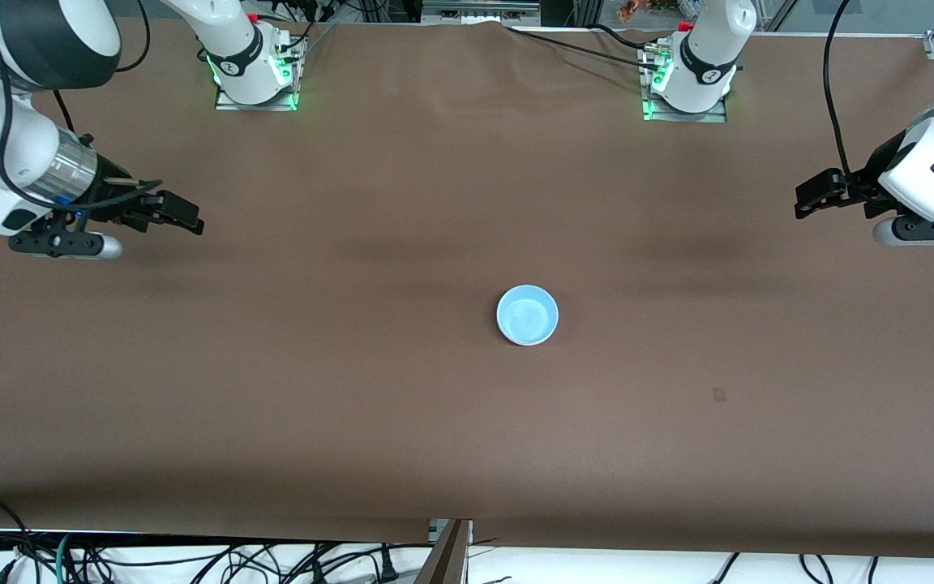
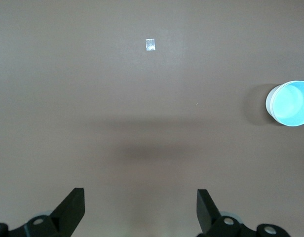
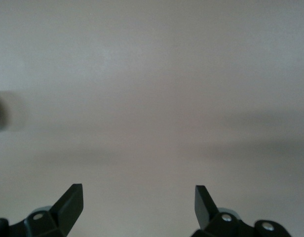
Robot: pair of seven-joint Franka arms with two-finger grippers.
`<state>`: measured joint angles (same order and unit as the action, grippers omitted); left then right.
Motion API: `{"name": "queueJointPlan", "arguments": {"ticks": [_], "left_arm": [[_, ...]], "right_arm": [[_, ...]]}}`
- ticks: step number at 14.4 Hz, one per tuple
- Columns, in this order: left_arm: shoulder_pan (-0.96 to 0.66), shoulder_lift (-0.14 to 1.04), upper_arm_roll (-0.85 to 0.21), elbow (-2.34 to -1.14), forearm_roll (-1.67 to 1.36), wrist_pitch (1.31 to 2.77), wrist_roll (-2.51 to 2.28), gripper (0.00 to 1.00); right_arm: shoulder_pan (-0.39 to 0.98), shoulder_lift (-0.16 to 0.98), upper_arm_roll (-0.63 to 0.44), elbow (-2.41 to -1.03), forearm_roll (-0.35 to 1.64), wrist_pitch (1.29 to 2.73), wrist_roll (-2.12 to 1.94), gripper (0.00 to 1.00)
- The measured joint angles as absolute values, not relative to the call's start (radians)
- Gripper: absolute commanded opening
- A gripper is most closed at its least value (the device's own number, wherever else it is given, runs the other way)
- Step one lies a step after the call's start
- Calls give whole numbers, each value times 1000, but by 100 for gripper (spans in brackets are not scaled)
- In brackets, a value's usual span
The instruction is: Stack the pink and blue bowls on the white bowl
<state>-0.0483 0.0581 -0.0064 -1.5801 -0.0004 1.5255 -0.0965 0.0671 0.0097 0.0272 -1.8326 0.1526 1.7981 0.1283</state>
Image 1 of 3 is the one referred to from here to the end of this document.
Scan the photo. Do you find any aluminium post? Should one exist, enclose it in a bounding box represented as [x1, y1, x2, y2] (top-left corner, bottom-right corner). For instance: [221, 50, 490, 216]
[414, 519, 474, 584]

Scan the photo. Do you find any grey aluminium frame rail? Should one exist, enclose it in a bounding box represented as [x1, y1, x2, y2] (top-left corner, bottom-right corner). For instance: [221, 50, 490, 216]
[422, 0, 541, 25]

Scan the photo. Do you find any brown table cover sheet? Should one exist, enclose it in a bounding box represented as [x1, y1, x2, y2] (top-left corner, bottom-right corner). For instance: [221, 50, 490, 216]
[0, 15, 934, 560]

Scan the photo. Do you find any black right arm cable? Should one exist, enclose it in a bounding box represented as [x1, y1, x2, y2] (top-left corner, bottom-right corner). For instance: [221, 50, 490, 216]
[0, 0, 164, 213]

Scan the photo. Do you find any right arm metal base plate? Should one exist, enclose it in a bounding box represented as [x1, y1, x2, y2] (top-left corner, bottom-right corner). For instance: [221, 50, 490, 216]
[214, 36, 306, 112]

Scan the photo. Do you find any light blue bowl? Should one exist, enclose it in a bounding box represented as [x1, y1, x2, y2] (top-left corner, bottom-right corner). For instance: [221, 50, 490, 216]
[497, 285, 559, 347]

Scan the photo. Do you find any black table cable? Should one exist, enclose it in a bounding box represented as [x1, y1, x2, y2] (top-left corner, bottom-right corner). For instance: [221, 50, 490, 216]
[587, 23, 664, 49]
[506, 28, 650, 67]

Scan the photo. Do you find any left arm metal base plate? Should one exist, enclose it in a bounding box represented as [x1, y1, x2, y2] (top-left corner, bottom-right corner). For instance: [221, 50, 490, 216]
[641, 45, 729, 124]

